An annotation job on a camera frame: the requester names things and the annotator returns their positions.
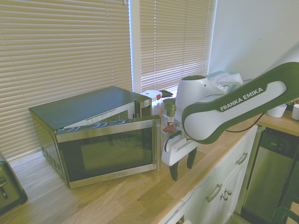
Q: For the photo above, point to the white ceramic mug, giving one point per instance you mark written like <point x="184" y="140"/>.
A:
<point x="295" y="112"/>
<point x="276" y="110"/>

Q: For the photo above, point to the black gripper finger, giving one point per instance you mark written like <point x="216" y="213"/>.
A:
<point x="174" y="171"/>
<point x="191" y="159"/>

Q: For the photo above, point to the flat black item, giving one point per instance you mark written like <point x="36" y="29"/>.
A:
<point x="167" y="93"/>

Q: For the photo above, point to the white Franka Panda arm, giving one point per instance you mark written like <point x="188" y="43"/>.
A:
<point x="201" y="121"/>

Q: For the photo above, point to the red lidded jar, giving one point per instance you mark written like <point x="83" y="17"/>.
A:
<point x="167" y="130"/>

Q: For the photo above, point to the narrow beige window blind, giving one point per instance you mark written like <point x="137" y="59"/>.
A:
<point x="175" y="42"/>

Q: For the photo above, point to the black microwave body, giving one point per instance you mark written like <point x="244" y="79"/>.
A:
<point x="93" y="102"/>

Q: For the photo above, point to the green chair frame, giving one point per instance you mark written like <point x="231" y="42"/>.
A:
<point x="280" y="213"/>

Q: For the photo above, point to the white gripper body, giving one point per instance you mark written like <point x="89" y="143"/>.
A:
<point x="174" y="151"/>

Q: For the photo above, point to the wide beige window blind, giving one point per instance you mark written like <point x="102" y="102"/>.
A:
<point x="60" y="51"/>

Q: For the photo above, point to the stainless microwave door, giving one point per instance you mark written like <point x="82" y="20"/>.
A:
<point x="105" y="149"/>

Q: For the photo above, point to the dark green jar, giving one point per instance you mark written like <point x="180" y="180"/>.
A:
<point x="169" y="107"/>

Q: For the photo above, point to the dark metal toaster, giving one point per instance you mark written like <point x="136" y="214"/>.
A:
<point x="9" y="186"/>

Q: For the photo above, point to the round silver cabinet knob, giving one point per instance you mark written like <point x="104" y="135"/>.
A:
<point x="229" y="192"/>
<point x="224" y="197"/>

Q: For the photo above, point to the stainless steel dishwasher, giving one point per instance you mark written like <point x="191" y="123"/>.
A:
<point x="268" y="172"/>

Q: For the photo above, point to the white container with red clip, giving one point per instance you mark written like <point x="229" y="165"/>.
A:
<point x="151" y="94"/>

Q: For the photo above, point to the white kitchen cabinet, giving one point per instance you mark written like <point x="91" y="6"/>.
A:
<point x="224" y="172"/>

